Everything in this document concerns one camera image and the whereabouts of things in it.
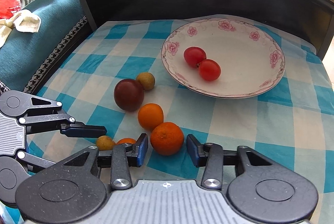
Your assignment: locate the brown longan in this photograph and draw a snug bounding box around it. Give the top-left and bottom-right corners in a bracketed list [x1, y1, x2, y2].
[96, 135, 116, 151]

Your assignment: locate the small orange mandarin hidden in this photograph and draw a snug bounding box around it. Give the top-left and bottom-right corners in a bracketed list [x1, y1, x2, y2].
[116, 138, 137, 145]

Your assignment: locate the dark purple plum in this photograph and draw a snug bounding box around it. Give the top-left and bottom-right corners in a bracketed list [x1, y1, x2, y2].
[114, 79, 144, 111]

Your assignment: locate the orange mandarin large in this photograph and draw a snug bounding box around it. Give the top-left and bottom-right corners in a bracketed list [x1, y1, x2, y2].
[150, 122, 184, 156]

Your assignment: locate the brown-green longan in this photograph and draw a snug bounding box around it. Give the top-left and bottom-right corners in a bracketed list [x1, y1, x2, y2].
[136, 72, 155, 91]

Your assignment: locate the teal sofa blanket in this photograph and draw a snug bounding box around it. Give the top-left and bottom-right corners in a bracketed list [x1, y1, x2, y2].
[1, 0, 87, 92]

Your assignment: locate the blue white checkered cloth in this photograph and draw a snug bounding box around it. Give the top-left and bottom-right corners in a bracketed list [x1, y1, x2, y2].
[37, 20, 333, 223]

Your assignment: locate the white cloth on sofa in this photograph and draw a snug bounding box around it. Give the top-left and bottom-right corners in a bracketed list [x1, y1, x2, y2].
[0, 10, 41, 48]

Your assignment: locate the red plastic bag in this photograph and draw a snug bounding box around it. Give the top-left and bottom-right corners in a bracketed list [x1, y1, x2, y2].
[0, 0, 21, 19]

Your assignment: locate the red tomato front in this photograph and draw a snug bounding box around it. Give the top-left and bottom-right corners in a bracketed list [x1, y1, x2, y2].
[198, 59, 221, 81]

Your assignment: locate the red tomato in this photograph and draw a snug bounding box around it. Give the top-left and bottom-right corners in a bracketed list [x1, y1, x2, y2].
[183, 47, 207, 68]
[198, 59, 221, 81]

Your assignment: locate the white floral plate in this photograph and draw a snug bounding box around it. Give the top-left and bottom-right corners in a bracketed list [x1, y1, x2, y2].
[161, 18, 285, 99]

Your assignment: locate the red tomato rear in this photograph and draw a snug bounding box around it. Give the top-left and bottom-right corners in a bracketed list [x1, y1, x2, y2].
[183, 47, 207, 68]

